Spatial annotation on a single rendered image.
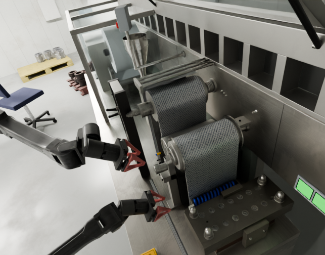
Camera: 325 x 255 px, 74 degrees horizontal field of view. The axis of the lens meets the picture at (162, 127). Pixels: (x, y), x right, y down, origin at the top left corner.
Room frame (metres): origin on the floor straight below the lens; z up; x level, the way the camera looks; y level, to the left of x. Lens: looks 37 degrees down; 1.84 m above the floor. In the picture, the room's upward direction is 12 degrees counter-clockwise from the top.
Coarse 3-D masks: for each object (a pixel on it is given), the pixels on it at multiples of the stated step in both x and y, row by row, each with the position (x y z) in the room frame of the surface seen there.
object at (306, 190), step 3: (300, 180) 0.41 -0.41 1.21; (300, 183) 0.41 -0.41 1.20; (303, 183) 0.40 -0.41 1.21; (297, 186) 0.42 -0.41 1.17; (300, 186) 0.41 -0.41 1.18; (303, 186) 0.40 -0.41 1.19; (306, 186) 0.39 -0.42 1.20; (300, 189) 0.40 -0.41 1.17; (303, 189) 0.40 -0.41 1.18; (306, 189) 0.39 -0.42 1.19; (309, 189) 0.38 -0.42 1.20; (303, 192) 0.39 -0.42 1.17; (306, 192) 0.38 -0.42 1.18; (309, 192) 0.38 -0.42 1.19; (306, 195) 0.38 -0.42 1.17; (309, 195) 0.37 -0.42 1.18; (309, 198) 0.37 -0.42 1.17
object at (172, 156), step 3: (168, 147) 0.62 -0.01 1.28; (171, 147) 0.61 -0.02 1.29; (168, 150) 0.62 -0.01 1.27; (171, 150) 0.59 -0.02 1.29; (168, 153) 0.62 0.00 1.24; (171, 153) 0.58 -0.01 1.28; (174, 153) 0.58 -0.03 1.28; (171, 156) 0.59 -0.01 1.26; (174, 156) 0.57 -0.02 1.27; (174, 159) 0.56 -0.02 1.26; (174, 162) 0.57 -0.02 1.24; (177, 162) 0.56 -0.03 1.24
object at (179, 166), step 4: (236, 128) 0.63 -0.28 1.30; (168, 144) 0.64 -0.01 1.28; (172, 144) 0.60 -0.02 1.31; (172, 148) 0.59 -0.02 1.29; (176, 148) 0.58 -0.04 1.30; (176, 152) 0.57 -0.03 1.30; (176, 156) 0.56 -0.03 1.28; (180, 160) 0.55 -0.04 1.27; (180, 164) 0.54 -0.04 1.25; (180, 168) 0.55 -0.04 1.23
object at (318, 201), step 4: (316, 196) 0.35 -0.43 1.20; (320, 196) 0.34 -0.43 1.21; (316, 200) 0.35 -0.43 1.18; (320, 200) 0.34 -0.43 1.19; (324, 200) 0.33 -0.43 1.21; (316, 204) 0.34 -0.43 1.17; (320, 204) 0.34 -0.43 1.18; (324, 204) 0.33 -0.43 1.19; (320, 208) 0.33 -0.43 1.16; (324, 208) 0.32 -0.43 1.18; (324, 212) 0.32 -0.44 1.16
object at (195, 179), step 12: (228, 156) 0.59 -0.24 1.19; (204, 168) 0.56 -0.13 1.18; (216, 168) 0.58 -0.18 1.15; (228, 168) 0.59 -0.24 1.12; (192, 180) 0.55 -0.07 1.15; (204, 180) 0.56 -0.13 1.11; (216, 180) 0.58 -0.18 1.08; (228, 180) 0.59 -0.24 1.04; (192, 192) 0.55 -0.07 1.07; (204, 192) 0.56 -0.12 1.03
